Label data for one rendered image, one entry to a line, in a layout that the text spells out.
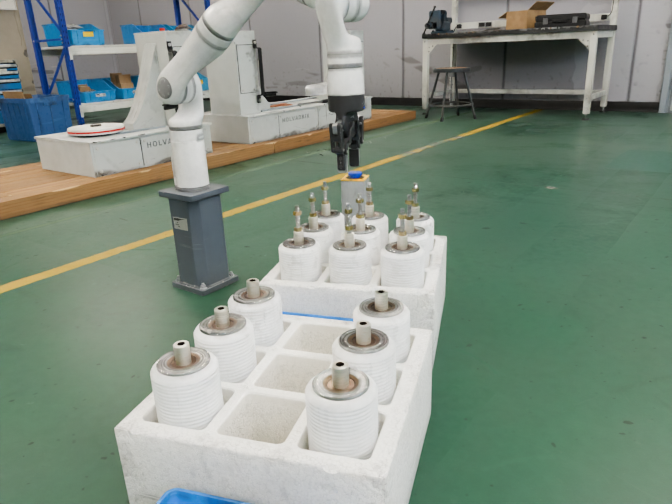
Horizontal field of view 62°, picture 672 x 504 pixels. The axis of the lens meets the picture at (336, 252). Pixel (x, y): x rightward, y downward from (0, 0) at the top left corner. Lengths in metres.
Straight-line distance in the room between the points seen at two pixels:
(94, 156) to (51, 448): 2.19
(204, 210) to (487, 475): 1.04
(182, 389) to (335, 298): 0.51
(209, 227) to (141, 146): 1.74
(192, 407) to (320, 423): 0.19
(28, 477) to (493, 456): 0.79
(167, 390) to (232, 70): 3.26
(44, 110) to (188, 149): 4.09
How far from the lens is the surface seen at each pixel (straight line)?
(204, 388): 0.83
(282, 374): 1.00
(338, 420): 0.73
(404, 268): 1.20
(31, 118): 5.62
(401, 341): 0.95
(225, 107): 4.03
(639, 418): 1.22
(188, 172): 1.64
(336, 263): 1.23
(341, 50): 1.15
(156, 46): 3.64
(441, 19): 5.84
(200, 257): 1.68
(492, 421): 1.14
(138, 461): 0.89
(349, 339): 0.86
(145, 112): 3.57
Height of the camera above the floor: 0.67
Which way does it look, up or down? 20 degrees down
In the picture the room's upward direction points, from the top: 2 degrees counter-clockwise
